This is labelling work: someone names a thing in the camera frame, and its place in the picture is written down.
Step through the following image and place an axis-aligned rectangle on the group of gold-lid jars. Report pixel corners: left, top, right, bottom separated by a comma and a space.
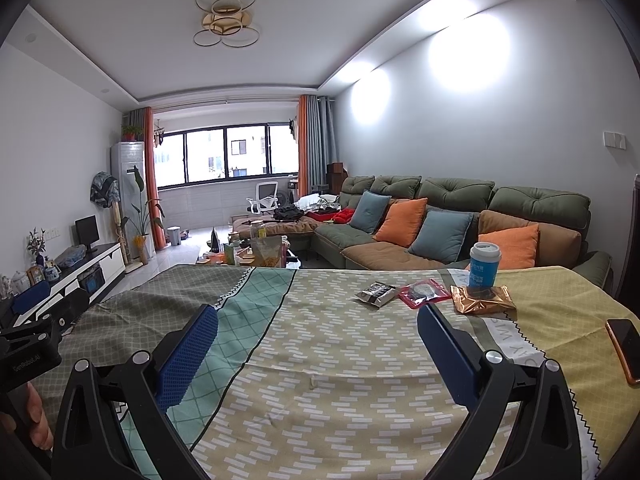
220, 219, 292, 267

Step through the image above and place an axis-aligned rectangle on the black bag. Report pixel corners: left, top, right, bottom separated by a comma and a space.
272, 203, 306, 222

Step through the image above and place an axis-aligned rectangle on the teal cushion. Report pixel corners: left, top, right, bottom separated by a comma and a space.
348, 190, 393, 235
407, 208, 475, 264

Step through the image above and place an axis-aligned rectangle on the white standing air conditioner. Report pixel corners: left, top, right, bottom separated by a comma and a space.
110, 140, 147, 242

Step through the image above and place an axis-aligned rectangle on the black monitor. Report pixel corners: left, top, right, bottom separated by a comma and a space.
74, 214, 100, 255

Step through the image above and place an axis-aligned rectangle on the tall leafy potted plant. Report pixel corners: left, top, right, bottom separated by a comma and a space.
119, 164, 166, 266

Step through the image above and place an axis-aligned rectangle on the blue grey cloth bundle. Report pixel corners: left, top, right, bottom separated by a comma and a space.
89, 170, 121, 210

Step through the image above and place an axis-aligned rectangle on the grey curtain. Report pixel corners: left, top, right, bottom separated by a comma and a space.
307, 93, 341, 197

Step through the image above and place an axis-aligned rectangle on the brown wooden cabinet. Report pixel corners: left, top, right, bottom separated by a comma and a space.
327, 162, 350, 194

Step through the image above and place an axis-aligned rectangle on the orange cushion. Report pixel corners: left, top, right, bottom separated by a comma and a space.
467, 223, 541, 271
372, 197, 430, 249

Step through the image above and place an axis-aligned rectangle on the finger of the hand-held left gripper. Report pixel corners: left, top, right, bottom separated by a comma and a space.
11, 280, 52, 317
47, 287, 92, 334

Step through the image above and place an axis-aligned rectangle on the white black-top TV cabinet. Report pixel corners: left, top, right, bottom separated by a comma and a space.
0, 242, 126, 332

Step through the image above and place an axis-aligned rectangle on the gold foil wrapper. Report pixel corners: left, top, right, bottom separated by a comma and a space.
449, 284, 517, 316

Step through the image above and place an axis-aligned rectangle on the red snack packet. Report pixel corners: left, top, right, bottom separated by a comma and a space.
397, 279, 454, 310

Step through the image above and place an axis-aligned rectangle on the orange curtain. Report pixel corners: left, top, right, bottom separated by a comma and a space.
296, 93, 314, 202
142, 105, 169, 252

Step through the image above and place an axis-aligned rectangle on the gold ring ceiling lamp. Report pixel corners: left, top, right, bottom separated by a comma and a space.
192, 0, 262, 49

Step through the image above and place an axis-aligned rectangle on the black glass coffee table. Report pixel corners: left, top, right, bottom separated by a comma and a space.
197, 220, 301, 269

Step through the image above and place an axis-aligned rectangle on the large black-framed window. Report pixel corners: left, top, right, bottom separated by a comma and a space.
152, 125, 301, 187

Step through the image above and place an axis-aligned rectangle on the green sofa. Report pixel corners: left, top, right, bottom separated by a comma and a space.
231, 175, 614, 292

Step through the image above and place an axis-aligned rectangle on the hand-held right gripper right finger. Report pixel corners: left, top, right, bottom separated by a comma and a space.
416, 302, 601, 480

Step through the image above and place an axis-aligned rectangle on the white office chair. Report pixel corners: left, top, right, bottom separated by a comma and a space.
245, 180, 281, 215

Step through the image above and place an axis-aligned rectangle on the vase with green branches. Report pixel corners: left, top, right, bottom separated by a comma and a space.
27, 227, 47, 266

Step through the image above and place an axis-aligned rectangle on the smartphone orange case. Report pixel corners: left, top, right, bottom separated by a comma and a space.
604, 318, 640, 386

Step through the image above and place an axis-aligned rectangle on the black snack wrapper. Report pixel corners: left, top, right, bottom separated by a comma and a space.
353, 282, 399, 307

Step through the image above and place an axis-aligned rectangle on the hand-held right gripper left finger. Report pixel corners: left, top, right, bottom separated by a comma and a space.
52, 302, 221, 480

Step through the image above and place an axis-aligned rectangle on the person's left hand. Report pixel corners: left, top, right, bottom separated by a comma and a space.
24, 381, 55, 453

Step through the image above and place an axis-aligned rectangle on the green patterned tablecloth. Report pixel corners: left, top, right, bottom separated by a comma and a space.
30, 264, 640, 480

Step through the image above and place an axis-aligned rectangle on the white clothes pile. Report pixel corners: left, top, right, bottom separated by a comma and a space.
294, 192, 341, 211

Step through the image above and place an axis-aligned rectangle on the blue patterned cloth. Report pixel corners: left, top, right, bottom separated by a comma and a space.
54, 244, 87, 270

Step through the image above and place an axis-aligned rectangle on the blue cup white lid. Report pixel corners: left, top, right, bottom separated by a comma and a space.
467, 241, 503, 291

